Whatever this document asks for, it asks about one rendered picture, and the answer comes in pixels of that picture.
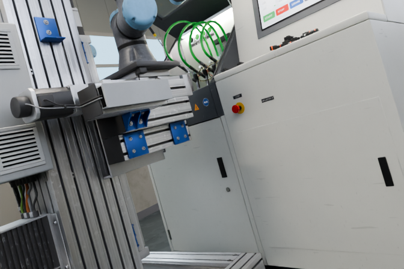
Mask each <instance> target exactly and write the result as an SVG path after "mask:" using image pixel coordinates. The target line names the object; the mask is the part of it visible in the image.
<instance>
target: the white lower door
mask: <svg viewBox="0 0 404 269"><path fill-rule="evenodd" d="M188 128H189V132H190V135H191V139H192V140H191V141H187V142H184V143H181V144H178V145H175V146H172V147H168V148H165V149H163V152H164V156H165V159H163V160H161V161H158V162H155V163H152V164H150V166H151V170H152V173H153V177H154V180H155V184H156V188H157V191H158V195H159V199H160V202H161V205H162V209H163V212H164V216H165V220H166V223H167V227H168V230H167V231H168V235H169V238H170V239H171V242H172V244H173V249H174V250H180V251H187V252H230V253H260V252H259V248H258V245H257V242H256V238H255V235H254V231H253V227H252V224H251V221H250V217H249V214H248V210H247V207H246V203H245V200H244V197H243V193H242V189H241V186H240V182H239V179H238V176H237V172H236V168H235V165H234V161H233V158H232V155H231V151H230V147H229V145H228V141H227V137H226V134H225V130H224V126H223V124H222V120H221V117H220V118H216V119H213V120H210V121H206V122H202V123H200V124H197V125H193V126H190V127H188Z"/></svg>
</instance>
